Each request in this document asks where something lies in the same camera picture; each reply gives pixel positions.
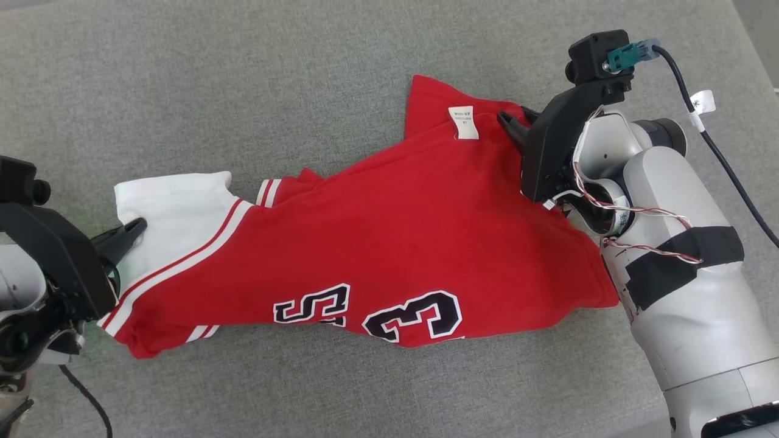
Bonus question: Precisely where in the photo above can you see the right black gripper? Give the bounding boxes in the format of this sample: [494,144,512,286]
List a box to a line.
[497,76,634,204]

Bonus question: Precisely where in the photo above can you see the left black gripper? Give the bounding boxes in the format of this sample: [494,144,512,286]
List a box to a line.
[0,203,148,322]

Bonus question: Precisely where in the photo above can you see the red basketball jersey white sleeves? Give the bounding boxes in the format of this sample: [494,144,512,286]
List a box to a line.
[97,74,620,360]

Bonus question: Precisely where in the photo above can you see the black tape band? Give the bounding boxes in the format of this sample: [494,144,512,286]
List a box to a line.
[624,226,745,312]

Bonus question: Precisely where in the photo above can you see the teal cable connector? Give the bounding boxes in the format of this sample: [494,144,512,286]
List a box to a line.
[607,38,662,75]

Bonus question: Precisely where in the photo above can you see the twisted red white wires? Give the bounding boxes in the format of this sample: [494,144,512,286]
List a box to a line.
[572,106,705,266]

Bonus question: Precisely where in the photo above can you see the thin black cable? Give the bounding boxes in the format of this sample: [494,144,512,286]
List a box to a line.
[58,364,114,438]

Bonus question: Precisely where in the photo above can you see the white cable label tag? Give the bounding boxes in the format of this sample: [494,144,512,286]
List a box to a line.
[690,89,717,133]

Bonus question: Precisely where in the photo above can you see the black camera cable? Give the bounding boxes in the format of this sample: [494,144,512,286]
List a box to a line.
[651,44,779,250]

